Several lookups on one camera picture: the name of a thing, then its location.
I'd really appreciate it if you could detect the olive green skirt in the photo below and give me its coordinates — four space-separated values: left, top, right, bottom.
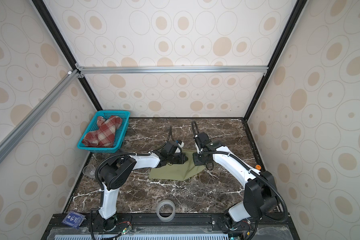
149 150 206 181

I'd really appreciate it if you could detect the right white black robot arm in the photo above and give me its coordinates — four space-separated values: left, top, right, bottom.
194 140 288 229

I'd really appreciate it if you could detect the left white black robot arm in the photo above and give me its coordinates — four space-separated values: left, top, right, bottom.
95 151 189 231

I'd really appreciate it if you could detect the clear tape roll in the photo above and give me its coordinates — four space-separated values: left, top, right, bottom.
156 200 176 223

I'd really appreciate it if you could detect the teal plastic basket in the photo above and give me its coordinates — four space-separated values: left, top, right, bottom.
77 110 130 153

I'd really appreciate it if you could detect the red plaid skirt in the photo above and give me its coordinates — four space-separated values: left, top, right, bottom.
82 116 123 148

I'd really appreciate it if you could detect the clear plastic cup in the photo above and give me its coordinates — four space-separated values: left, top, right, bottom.
82 165 96 179

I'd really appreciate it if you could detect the blue card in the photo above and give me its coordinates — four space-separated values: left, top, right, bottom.
62 211 86 229

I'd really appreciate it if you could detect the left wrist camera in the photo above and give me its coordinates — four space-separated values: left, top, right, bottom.
162 140 184 155

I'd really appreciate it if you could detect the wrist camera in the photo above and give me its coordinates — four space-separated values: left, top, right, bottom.
194 132 211 149
162 140 184 155

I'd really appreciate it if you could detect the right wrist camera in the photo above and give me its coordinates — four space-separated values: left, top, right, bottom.
194 132 211 149

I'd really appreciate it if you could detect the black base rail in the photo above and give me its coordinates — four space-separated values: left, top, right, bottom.
42 213 299 240

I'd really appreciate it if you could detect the horizontal aluminium rail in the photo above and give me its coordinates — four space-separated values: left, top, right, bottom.
79 66 268 74

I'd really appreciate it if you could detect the left slanted aluminium rail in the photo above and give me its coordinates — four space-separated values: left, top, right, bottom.
0 70 79 164

